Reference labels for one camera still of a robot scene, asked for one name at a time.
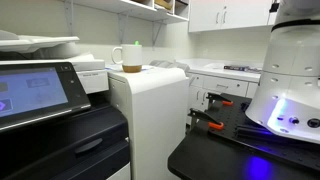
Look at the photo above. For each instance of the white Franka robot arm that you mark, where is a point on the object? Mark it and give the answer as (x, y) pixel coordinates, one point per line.
(290, 66)

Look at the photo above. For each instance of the white and brown mug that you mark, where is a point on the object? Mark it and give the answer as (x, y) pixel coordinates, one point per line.
(132, 56)

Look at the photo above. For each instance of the white copier finisher unit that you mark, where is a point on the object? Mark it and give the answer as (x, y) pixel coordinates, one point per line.
(156, 116)

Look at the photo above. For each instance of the white countertop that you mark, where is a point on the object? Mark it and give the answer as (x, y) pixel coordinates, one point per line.
(213, 68)

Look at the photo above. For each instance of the white base cabinet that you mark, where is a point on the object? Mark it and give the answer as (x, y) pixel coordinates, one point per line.
(226, 86)

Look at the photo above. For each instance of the dark book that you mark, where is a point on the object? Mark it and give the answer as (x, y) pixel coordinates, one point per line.
(241, 68)

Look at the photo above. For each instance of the black perforated mounting table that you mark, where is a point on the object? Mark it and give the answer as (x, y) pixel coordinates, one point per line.
(213, 156)

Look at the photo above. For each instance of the white mail sorter shelf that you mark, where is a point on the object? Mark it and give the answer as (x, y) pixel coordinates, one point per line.
(133, 8)

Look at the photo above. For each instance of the white and black office copier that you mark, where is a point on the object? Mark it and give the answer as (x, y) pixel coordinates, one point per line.
(66, 146)

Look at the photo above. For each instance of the copier touchscreen panel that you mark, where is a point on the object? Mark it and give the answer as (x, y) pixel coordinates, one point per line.
(33, 90)

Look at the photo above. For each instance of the white shelf bracket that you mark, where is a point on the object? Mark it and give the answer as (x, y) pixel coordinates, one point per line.
(156, 33)
(69, 16)
(122, 26)

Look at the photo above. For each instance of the white wall cabinet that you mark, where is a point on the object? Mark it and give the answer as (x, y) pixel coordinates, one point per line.
(233, 15)

